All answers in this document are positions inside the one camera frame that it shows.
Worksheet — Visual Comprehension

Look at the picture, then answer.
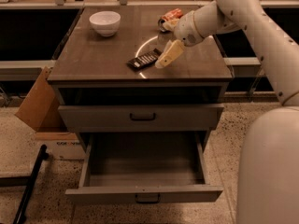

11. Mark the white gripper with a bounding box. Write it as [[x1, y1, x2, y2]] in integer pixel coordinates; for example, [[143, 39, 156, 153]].
[[155, 11, 204, 69]]

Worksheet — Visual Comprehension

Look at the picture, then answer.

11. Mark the dark rxbar chocolate bar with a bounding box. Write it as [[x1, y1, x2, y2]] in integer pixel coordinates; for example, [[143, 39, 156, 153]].
[[127, 49, 162, 71]]

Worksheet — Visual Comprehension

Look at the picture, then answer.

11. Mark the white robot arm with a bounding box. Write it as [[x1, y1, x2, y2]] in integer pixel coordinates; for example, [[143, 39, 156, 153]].
[[156, 0, 299, 224]]

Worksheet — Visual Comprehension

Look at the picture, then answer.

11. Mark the grey drawer cabinet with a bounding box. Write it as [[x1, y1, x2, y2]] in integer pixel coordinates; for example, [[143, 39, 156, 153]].
[[46, 5, 234, 142]]

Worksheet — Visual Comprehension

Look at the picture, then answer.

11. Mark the grey top drawer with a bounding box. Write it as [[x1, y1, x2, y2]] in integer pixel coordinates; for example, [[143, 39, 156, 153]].
[[58, 104, 223, 133]]

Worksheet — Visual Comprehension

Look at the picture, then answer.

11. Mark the grey open middle drawer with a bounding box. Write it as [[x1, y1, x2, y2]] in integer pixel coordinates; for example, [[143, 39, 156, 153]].
[[65, 132, 222, 204]]

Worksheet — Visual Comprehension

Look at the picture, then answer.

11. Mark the orange soda can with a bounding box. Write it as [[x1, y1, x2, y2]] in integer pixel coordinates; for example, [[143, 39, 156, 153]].
[[158, 8, 183, 33]]

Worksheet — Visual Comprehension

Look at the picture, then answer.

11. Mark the white ceramic bowl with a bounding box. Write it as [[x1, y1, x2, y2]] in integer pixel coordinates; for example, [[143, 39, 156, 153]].
[[89, 11, 121, 37]]

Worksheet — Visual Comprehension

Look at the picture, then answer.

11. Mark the brown cardboard box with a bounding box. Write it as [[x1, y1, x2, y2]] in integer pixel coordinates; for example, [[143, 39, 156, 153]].
[[15, 67, 85, 160]]

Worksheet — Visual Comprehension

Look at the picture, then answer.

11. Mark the black metal stand leg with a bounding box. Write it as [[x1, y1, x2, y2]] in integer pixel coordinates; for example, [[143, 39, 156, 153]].
[[0, 144, 49, 224]]

